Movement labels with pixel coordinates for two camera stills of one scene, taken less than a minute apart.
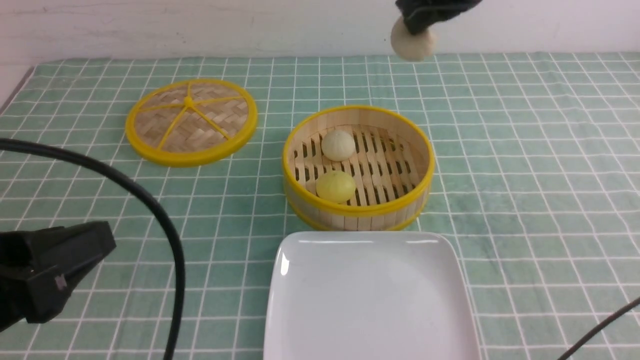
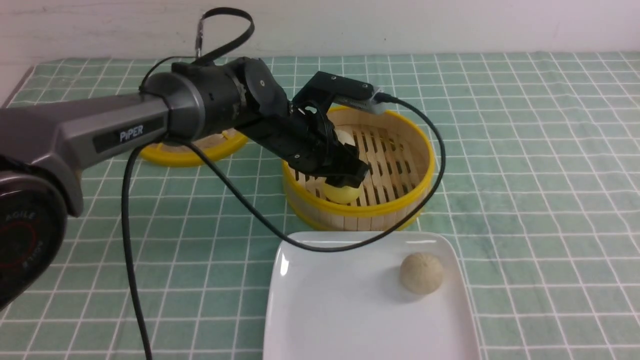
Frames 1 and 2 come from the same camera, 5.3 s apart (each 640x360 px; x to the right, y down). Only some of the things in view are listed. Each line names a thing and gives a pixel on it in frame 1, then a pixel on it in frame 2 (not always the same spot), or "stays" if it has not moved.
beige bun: [409, 47] to [421, 273]
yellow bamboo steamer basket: [392, 166] stays
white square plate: [368, 295] stays
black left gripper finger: [39, 268] to [350, 171]
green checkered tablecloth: [535, 175] stays
